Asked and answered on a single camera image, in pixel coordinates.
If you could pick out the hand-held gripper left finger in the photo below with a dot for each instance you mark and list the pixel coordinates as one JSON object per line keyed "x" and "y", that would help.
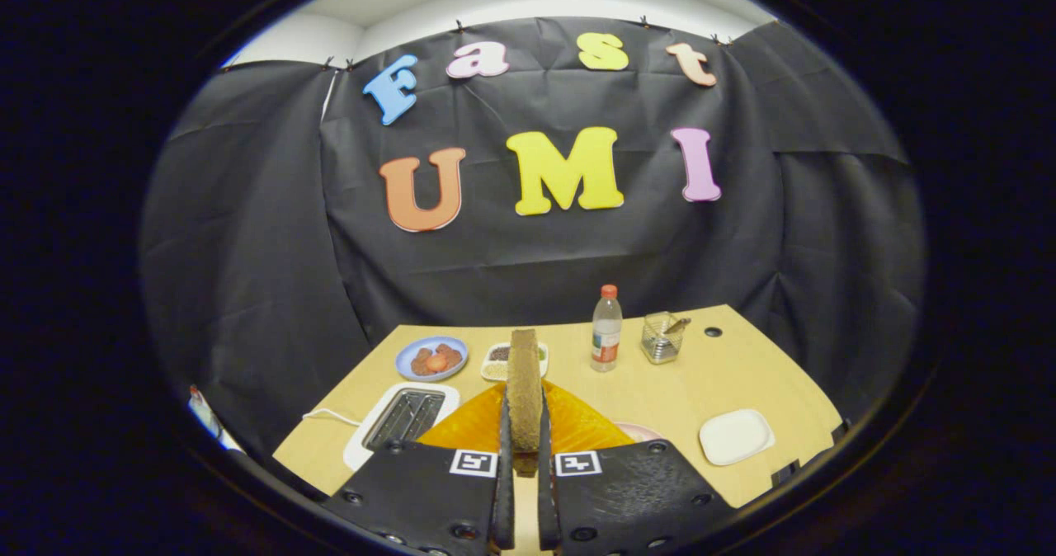
{"x": 503, "y": 498}

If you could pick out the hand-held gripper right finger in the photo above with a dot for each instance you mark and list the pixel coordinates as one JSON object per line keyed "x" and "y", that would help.
{"x": 546, "y": 498}

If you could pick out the brown bread slice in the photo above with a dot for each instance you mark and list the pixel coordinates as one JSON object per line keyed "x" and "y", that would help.
{"x": 524, "y": 391}

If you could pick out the pink round plate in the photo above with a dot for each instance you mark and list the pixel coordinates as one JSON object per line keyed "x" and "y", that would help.
{"x": 639, "y": 432}

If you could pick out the white divided condiment tray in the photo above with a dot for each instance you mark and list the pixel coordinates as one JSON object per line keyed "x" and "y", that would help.
{"x": 495, "y": 370}

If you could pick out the white toaster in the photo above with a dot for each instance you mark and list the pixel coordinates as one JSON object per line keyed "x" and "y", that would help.
{"x": 404, "y": 416}

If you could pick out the red food slices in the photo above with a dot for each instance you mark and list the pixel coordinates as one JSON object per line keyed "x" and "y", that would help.
{"x": 436, "y": 361}

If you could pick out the clear bottle red cap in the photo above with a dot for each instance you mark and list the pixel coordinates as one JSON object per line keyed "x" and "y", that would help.
{"x": 606, "y": 341}

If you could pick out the blue round plate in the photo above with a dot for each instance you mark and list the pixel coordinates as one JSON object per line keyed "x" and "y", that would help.
{"x": 402, "y": 356}

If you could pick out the white square plate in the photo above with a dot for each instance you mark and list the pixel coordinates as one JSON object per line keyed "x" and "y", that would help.
{"x": 734, "y": 436}

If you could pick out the black backdrop cloth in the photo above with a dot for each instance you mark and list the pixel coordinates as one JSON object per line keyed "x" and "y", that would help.
{"x": 577, "y": 251}

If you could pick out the white and red object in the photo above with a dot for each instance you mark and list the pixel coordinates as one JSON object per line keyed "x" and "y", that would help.
{"x": 202, "y": 407}

